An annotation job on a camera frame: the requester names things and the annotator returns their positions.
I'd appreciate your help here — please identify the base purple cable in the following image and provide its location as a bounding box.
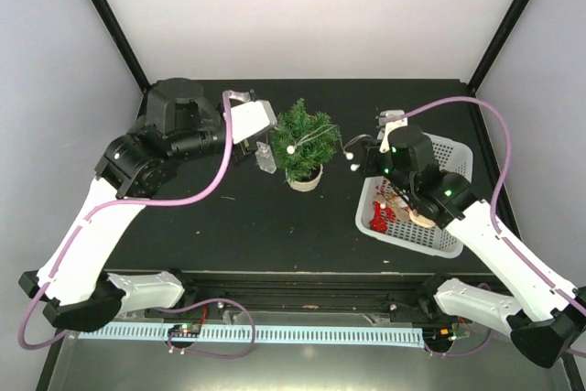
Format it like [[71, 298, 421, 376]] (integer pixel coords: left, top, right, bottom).
[[166, 298, 257, 358], [425, 317, 494, 358]]

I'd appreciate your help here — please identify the left circuit board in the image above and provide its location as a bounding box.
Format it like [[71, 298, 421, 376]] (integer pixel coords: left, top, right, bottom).
[[168, 323, 201, 339]]

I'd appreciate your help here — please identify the right circuit board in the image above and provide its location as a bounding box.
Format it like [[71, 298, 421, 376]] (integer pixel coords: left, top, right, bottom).
[[423, 327, 471, 342]]

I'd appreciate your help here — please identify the clear battery box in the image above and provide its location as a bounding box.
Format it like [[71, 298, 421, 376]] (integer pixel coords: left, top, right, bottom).
[[255, 141, 277, 174]]

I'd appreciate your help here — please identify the small green christmas tree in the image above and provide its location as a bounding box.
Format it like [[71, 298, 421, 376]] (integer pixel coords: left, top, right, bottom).
[[268, 98, 342, 180]]

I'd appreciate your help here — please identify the circuit board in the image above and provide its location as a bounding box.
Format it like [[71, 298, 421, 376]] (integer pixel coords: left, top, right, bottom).
[[423, 327, 471, 342], [168, 323, 201, 339]]

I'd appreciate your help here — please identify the wooden snowman ornament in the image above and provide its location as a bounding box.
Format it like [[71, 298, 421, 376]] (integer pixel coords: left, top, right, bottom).
[[408, 210, 436, 229]]

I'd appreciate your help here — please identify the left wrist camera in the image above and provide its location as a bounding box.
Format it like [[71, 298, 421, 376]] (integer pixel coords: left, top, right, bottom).
[[231, 100, 277, 144]]

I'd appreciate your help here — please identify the red gift box ornament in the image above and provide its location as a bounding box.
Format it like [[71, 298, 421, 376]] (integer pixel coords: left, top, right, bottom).
[[369, 201, 396, 234]]

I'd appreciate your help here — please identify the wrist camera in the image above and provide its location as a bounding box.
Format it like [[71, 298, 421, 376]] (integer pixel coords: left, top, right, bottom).
[[231, 100, 277, 144], [377, 110, 408, 153]]

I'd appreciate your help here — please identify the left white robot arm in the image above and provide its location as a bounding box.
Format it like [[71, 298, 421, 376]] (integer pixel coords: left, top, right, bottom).
[[19, 78, 277, 331]]

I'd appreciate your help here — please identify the white tree pot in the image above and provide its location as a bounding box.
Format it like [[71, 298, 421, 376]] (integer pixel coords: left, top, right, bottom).
[[285, 165, 323, 192]]

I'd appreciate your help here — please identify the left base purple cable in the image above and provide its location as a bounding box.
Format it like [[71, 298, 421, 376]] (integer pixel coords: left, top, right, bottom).
[[166, 298, 257, 358]]

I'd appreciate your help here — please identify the white slotted cable duct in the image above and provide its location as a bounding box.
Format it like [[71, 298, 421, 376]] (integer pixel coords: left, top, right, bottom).
[[79, 321, 425, 349]]

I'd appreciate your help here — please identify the white perforated plastic basket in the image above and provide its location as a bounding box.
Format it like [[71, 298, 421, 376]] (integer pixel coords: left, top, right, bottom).
[[355, 134, 473, 259]]

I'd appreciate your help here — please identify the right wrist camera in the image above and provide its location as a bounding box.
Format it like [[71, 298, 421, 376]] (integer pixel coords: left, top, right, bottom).
[[377, 110, 408, 153]]

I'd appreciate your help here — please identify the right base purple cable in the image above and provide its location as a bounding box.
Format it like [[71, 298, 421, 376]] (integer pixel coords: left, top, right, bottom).
[[425, 317, 494, 358]]

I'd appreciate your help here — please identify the white ball light string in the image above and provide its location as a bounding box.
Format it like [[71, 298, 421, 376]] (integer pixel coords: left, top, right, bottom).
[[286, 124, 374, 172]]

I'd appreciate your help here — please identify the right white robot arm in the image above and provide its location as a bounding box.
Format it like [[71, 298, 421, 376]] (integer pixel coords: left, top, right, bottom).
[[361, 123, 585, 368]]

